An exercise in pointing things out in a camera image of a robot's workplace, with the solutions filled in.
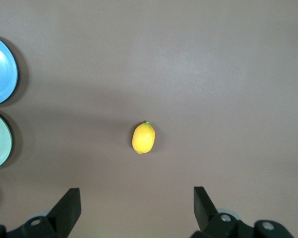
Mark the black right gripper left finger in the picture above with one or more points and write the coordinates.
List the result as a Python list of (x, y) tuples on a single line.
[(64, 218)]

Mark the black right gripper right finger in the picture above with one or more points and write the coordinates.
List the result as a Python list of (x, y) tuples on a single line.
[(208, 223)]

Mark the yellow lemon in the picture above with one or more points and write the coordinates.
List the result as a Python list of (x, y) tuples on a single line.
[(144, 138)]

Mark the blue plate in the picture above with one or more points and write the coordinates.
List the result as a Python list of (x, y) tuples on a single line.
[(0, 74)]

